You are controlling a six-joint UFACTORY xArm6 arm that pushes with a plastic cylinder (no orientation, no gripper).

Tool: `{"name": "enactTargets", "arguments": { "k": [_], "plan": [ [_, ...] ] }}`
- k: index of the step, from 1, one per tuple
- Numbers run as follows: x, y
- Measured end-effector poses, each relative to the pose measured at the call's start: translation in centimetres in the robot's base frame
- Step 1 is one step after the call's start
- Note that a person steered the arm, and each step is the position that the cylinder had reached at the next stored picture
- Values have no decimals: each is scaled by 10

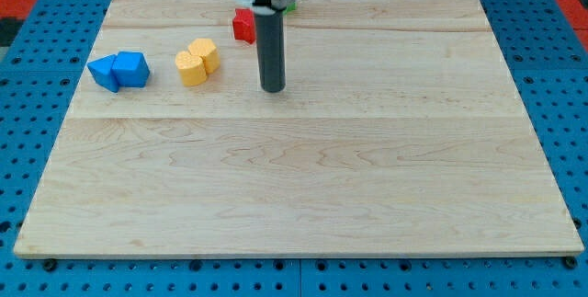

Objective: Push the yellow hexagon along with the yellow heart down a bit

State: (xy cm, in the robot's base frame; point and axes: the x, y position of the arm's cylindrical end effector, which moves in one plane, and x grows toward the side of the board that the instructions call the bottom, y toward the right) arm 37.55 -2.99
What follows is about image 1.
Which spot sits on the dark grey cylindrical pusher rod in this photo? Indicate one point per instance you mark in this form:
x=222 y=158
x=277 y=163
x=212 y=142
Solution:
x=270 y=51

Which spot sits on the yellow hexagon block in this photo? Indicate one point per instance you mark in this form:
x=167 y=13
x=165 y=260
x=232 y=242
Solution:
x=207 y=50

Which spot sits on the yellow heart block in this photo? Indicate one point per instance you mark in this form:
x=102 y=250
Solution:
x=191 y=69

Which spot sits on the red block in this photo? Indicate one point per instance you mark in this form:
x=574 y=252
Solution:
x=243 y=25

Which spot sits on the green block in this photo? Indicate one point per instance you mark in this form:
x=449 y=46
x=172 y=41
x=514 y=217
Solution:
x=290 y=8

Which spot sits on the blue pentagon block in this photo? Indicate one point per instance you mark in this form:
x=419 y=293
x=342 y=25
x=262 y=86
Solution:
x=131 y=69

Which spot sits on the wooden board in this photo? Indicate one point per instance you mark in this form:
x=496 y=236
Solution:
x=400 y=134

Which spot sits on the blue triangle block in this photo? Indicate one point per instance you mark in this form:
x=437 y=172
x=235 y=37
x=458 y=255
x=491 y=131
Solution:
x=101 y=70

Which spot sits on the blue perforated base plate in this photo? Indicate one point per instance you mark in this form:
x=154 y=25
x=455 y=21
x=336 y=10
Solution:
x=47 y=56

